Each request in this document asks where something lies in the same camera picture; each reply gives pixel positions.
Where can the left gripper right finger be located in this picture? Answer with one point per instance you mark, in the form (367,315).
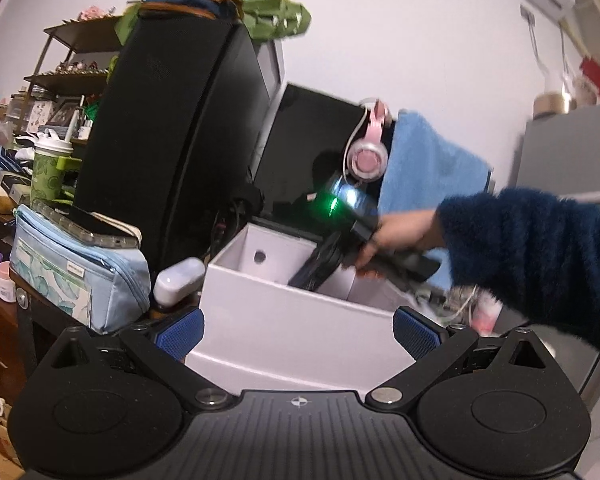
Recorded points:
(439,353)

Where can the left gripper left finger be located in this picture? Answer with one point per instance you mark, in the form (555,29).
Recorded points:
(160,345)

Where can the dark blue fuzzy sleeve forearm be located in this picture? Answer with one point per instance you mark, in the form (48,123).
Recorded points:
(536,253)

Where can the person right hand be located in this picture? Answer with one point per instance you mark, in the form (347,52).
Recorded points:
(418,230)

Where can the pink cat-ear headset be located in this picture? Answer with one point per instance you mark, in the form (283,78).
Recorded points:
(365,157)

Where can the white pink lotion bottle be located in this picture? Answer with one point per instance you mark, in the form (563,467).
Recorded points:
(485,313)

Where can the white earbuds case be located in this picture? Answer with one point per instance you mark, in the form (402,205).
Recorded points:
(179,281)

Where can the light blue pencil pouch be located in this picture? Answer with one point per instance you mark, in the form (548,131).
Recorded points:
(103,288)

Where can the black computer monitor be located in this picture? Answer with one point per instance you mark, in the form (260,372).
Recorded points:
(303,151)

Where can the blue terry towel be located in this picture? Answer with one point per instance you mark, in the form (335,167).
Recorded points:
(424,168)

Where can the white open cardboard box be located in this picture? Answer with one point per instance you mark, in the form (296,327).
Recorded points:
(260,333)

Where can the grey storage box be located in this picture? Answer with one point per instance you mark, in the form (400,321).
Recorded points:
(270,57)

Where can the black computer tower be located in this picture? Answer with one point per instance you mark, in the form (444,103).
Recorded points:
(175,132)

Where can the green paper cup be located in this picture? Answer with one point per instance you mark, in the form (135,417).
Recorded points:
(51,157)

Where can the wooden shelf rack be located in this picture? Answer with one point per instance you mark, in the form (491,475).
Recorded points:
(73,65)

